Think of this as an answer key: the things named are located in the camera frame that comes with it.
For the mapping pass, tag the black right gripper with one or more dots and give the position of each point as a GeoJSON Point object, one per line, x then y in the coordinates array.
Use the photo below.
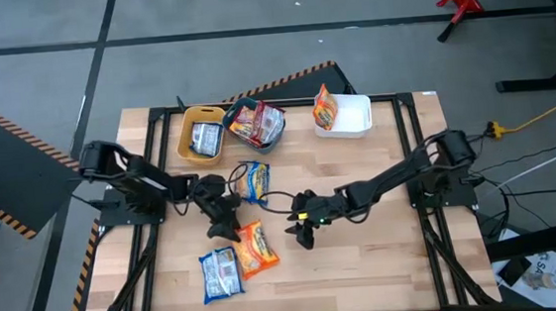
{"type": "Point", "coordinates": [314, 207]}

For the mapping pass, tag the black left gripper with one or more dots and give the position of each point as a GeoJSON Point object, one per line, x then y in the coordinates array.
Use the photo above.
{"type": "Point", "coordinates": [219, 205]}

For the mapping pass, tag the yellow plastic bin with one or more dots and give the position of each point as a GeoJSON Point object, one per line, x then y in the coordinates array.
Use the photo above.
{"type": "Point", "coordinates": [185, 150]}

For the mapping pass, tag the black phone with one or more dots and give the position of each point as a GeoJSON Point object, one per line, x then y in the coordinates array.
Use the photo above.
{"type": "Point", "coordinates": [514, 270]}

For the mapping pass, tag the black desk frame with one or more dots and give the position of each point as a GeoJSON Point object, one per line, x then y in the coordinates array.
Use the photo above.
{"type": "Point", "coordinates": [541, 83]}

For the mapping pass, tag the blue Maruchan noodle pack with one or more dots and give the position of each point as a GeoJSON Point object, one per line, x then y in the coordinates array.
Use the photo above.
{"type": "Point", "coordinates": [206, 139]}
{"type": "Point", "coordinates": [256, 182]}
{"type": "Point", "coordinates": [220, 274]}

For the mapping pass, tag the black hazard-striped floor mat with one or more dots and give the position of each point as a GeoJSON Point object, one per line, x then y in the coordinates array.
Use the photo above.
{"type": "Point", "coordinates": [312, 85]}
{"type": "Point", "coordinates": [0, 162]}

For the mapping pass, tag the black aluminium table frame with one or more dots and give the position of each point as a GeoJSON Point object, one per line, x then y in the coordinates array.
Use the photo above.
{"type": "Point", "coordinates": [298, 102]}

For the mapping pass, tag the teal plastic bin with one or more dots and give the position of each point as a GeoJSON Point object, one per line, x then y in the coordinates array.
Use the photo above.
{"type": "Point", "coordinates": [270, 149]}

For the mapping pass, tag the black desk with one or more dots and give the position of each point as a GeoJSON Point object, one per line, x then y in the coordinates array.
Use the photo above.
{"type": "Point", "coordinates": [538, 239]}

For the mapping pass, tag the white printed paper sheet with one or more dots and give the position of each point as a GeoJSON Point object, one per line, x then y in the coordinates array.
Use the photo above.
{"type": "Point", "coordinates": [551, 273]}

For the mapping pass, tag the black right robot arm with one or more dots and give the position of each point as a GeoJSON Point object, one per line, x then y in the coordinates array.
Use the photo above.
{"type": "Point", "coordinates": [389, 176]}

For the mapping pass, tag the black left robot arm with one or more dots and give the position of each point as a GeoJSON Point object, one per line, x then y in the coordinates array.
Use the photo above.
{"type": "Point", "coordinates": [148, 178]}

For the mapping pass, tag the hazard-striped floor strip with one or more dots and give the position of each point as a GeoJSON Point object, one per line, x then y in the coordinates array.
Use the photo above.
{"type": "Point", "coordinates": [82, 285]}

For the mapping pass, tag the white plastic bin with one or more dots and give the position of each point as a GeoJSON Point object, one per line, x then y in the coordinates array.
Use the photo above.
{"type": "Point", "coordinates": [352, 117]}

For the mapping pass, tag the orange Maruchan noodle pack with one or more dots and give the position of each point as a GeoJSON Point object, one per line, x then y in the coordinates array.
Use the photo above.
{"type": "Point", "coordinates": [325, 109]}
{"type": "Point", "coordinates": [255, 249]}

